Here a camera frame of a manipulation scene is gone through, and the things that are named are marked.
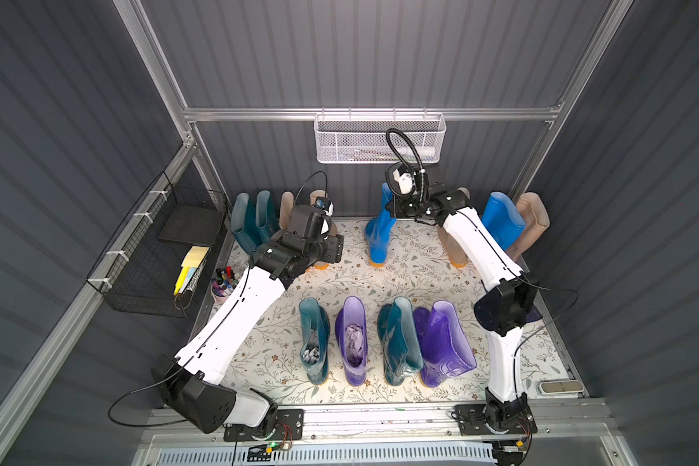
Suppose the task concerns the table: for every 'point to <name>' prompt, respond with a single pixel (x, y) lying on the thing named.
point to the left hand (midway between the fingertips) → (334, 241)
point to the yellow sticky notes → (191, 260)
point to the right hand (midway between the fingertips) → (389, 203)
